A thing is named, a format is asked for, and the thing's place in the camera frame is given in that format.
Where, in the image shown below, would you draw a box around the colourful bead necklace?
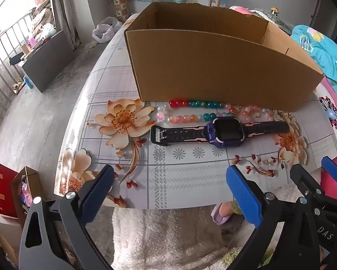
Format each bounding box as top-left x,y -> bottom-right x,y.
156,99 -> 274,124

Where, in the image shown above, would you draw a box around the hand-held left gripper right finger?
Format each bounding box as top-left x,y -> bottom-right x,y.
225,165 -> 324,270

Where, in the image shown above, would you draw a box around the brown cardboard box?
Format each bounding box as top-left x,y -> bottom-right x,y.
124,1 -> 325,112

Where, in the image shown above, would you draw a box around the purple black smartwatch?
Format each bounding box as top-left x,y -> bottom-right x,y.
151,116 -> 291,149

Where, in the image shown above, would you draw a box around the grey patterned cloth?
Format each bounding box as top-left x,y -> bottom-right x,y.
253,10 -> 293,34

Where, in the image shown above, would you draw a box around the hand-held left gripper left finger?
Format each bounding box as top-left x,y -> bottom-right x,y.
19,164 -> 115,270

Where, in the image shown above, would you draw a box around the brown paper bag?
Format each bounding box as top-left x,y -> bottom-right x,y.
11,166 -> 45,227

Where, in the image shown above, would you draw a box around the white green shaggy rug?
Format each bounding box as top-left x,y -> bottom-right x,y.
111,207 -> 270,270

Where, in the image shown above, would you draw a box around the purple slipper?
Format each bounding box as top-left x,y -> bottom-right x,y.
211,202 -> 232,225

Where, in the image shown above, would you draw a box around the blue cartoon blanket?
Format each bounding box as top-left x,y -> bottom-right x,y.
291,25 -> 337,99

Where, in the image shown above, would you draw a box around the beige sandals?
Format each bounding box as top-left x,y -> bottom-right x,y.
13,80 -> 27,93

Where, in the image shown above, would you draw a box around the dark cabinet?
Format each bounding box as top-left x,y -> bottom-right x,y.
18,30 -> 76,93

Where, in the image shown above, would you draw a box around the grey curtain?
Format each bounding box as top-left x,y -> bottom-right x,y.
50,0 -> 82,51

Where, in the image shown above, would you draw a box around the patterned paper roll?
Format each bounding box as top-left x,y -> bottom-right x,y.
111,0 -> 129,23

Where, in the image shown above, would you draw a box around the red paper bag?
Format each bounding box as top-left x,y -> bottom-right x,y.
0,163 -> 20,218

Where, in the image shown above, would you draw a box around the white plastic bag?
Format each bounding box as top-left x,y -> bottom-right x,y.
92,17 -> 123,43

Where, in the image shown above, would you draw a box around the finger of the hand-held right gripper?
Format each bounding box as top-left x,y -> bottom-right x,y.
289,165 -> 321,203
321,156 -> 337,200

